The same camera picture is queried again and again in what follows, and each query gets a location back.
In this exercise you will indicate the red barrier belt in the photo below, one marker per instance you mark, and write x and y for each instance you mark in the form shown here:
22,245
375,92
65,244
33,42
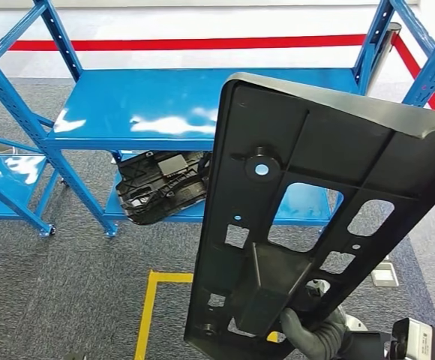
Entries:
165,44
408,57

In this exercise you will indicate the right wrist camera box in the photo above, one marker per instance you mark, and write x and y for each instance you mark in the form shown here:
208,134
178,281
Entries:
416,342

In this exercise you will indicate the blue metal shelf rack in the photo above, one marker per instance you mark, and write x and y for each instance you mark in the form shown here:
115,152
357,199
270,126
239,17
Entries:
146,99

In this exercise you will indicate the black plastic panel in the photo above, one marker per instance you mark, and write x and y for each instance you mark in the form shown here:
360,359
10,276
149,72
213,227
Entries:
262,124

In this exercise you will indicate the black ribbed plastic part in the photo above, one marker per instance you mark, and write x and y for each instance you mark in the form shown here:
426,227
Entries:
157,186

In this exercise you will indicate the white square floor plate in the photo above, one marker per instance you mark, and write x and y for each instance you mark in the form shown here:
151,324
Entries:
384,276

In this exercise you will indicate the yellow floor tape outline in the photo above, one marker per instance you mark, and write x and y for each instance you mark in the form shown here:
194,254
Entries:
146,318

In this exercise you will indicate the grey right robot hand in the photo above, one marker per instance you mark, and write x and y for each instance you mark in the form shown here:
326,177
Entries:
316,344

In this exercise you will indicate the silver stanchion post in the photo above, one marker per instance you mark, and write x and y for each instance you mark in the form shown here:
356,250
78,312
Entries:
386,49

